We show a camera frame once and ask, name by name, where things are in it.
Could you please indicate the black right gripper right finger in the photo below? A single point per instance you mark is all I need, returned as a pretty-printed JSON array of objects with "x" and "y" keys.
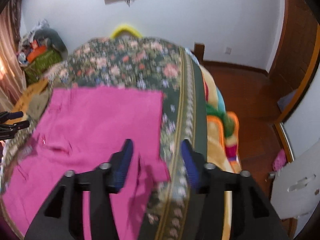
[{"x": 253, "y": 216}]

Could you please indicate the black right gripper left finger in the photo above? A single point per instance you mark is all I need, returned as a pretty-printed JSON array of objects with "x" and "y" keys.
[{"x": 61, "y": 214}]

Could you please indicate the brown wooden door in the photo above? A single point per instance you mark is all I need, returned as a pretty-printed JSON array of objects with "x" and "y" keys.
[{"x": 297, "y": 56}]

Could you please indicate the green patterned bag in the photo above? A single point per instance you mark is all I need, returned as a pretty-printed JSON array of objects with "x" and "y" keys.
[{"x": 35, "y": 70}]

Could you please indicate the pink pants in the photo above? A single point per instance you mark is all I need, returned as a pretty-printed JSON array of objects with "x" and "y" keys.
[{"x": 79, "y": 130}]

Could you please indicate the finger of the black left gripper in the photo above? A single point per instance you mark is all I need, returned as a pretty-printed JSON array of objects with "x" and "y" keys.
[
  {"x": 5, "y": 116},
  {"x": 9, "y": 131}
]

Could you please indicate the yellow pillow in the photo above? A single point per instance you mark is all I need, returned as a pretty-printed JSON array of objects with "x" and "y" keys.
[{"x": 125, "y": 29}]

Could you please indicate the colourful striped blanket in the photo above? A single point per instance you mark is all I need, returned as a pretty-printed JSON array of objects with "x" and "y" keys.
[{"x": 222, "y": 126}]

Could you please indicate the floral dark green bedspread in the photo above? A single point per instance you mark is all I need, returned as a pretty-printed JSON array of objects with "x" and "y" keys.
[{"x": 148, "y": 63}]

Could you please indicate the grey plush toy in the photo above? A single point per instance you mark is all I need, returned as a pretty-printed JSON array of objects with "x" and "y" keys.
[{"x": 52, "y": 39}]

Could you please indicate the pink slipper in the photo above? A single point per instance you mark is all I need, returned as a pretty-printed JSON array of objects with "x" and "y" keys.
[{"x": 279, "y": 161}]

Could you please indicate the white wall socket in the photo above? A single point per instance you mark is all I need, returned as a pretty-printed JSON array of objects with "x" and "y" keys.
[{"x": 228, "y": 50}]

